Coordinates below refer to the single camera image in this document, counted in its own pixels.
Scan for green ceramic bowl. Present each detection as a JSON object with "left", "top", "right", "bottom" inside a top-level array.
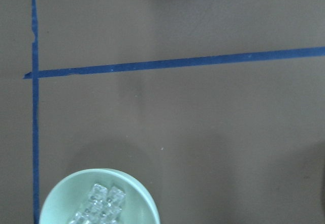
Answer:
[{"left": 40, "top": 168, "right": 160, "bottom": 223}]

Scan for ice cubes in green bowl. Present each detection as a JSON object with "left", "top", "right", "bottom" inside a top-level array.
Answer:
[{"left": 68, "top": 183, "right": 126, "bottom": 223}]

